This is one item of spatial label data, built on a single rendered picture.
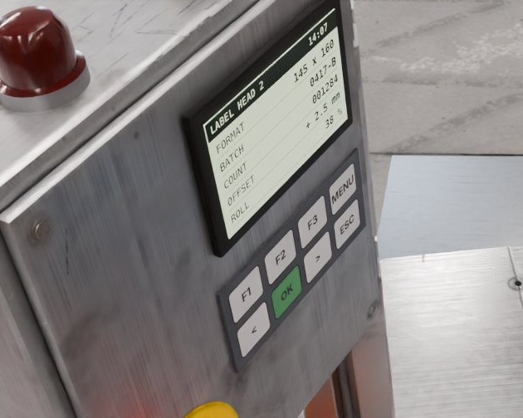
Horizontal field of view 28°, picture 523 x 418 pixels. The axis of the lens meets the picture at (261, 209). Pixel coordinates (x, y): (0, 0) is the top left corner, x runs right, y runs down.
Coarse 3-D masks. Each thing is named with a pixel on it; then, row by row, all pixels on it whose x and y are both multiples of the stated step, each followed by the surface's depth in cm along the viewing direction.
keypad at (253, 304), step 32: (352, 160) 39; (320, 192) 38; (352, 192) 40; (288, 224) 37; (320, 224) 39; (352, 224) 41; (256, 256) 36; (288, 256) 37; (320, 256) 40; (224, 288) 35; (256, 288) 36; (288, 288) 38; (224, 320) 35; (256, 320) 37; (256, 352) 38
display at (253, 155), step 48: (336, 0) 35; (288, 48) 33; (336, 48) 36; (240, 96) 32; (288, 96) 34; (336, 96) 36; (192, 144) 31; (240, 144) 32; (288, 144) 35; (240, 192) 33
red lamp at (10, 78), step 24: (0, 24) 28; (24, 24) 28; (48, 24) 28; (0, 48) 28; (24, 48) 27; (48, 48) 28; (72, 48) 28; (0, 72) 28; (24, 72) 28; (48, 72) 28; (72, 72) 28; (0, 96) 29; (24, 96) 28; (48, 96) 28; (72, 96) 28
